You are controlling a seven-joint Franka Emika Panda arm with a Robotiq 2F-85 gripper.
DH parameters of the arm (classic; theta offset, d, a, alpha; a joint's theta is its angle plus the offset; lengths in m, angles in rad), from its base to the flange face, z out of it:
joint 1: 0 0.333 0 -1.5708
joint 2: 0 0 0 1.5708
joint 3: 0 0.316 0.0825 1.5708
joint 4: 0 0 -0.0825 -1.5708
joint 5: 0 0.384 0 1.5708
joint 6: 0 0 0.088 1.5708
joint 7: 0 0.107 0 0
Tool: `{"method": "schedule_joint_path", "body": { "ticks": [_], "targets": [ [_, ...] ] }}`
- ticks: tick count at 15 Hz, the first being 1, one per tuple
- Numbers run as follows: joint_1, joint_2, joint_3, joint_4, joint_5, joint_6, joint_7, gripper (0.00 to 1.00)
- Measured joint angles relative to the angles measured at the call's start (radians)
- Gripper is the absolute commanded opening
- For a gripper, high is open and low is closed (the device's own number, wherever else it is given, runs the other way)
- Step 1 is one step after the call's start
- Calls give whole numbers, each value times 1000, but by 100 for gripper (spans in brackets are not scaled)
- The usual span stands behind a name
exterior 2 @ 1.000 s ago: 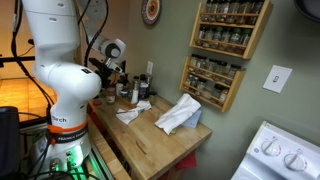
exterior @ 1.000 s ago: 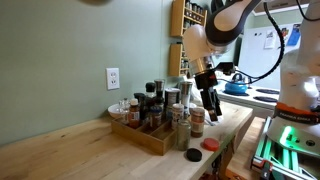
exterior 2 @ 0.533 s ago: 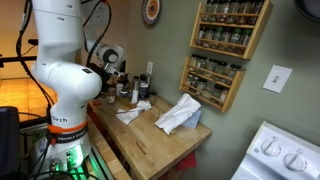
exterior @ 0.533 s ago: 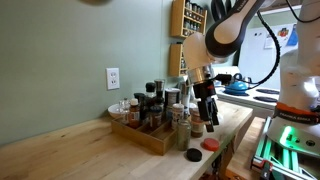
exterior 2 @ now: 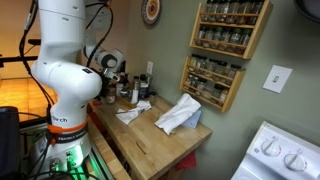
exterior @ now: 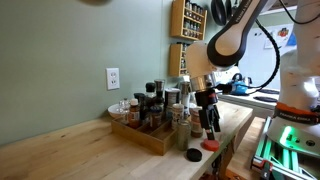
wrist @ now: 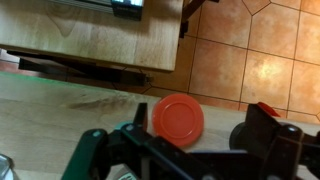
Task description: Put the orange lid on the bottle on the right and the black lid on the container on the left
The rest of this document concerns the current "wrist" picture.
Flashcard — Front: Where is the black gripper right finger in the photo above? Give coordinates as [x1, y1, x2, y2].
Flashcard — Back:
[244, 103, 320, 180]

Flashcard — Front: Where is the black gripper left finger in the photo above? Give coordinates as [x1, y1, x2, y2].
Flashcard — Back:
[61, 102, 158, 180]

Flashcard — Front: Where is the black round lid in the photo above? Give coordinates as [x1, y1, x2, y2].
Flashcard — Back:
[229, 121, 249, 151]

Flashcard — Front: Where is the wooden side table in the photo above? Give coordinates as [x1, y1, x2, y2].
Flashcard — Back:
[0, 0, 219, 88]

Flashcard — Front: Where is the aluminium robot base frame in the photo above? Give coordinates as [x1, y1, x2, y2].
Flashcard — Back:
[49, 0, 145, 21]

